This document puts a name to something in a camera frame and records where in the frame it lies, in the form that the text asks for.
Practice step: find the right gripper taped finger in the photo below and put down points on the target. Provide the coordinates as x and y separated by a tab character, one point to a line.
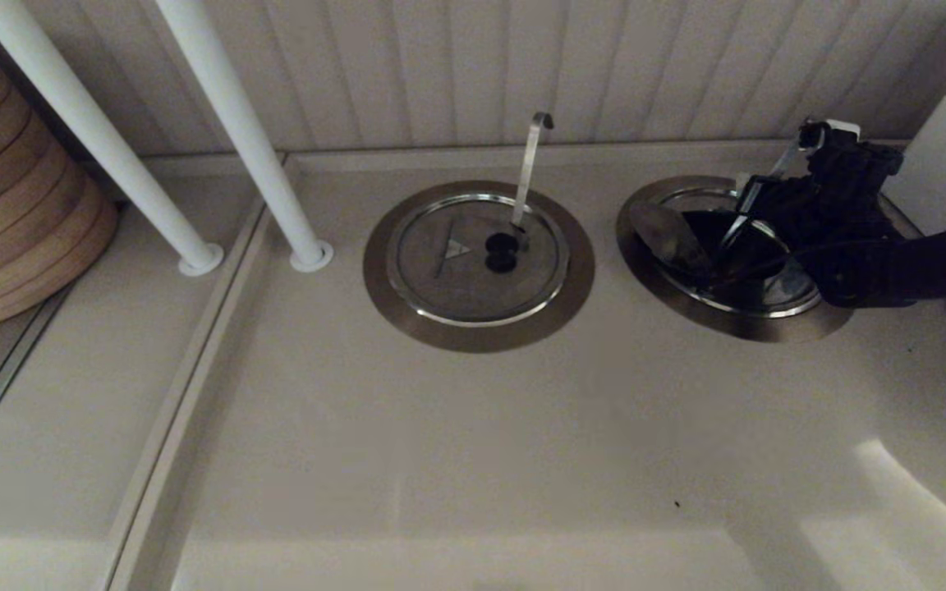
758	199
742	182

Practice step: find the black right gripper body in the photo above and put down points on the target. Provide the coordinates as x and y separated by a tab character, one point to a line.
838	201

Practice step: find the round steel hinged lid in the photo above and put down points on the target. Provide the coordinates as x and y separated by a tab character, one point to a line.
440	287
670	238

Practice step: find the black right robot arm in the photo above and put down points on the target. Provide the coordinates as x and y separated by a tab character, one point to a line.
933	263

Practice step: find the white teal tissue box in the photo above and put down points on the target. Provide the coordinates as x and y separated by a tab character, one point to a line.
941	164

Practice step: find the round brushed steel well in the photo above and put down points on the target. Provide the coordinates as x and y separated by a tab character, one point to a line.
769	330
478	339

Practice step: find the white pole base flange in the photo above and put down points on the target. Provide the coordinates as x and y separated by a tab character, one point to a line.
208	270
317	267

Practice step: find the white round support pole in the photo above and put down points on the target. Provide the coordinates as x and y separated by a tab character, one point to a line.
95	123
235	115

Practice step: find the stacked bamboo steamer baskets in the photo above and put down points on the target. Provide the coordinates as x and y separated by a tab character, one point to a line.
13	213

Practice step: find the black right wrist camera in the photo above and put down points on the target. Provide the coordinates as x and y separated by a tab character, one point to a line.
822	138

